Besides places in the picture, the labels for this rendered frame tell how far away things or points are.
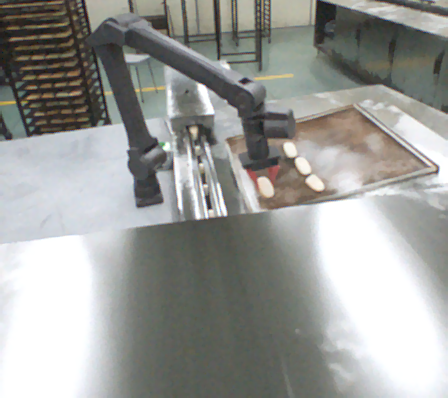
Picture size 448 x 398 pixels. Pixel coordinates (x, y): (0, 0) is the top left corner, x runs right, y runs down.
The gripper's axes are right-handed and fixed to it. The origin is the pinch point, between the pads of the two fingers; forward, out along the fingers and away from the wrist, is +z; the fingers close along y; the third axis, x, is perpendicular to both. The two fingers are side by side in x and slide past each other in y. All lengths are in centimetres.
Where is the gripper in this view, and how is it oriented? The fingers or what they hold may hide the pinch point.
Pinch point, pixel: (264, 184)
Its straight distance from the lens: 107.9
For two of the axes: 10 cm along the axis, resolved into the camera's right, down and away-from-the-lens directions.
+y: 9.7, -2.6, 0.2
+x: -1.5, -5.0, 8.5
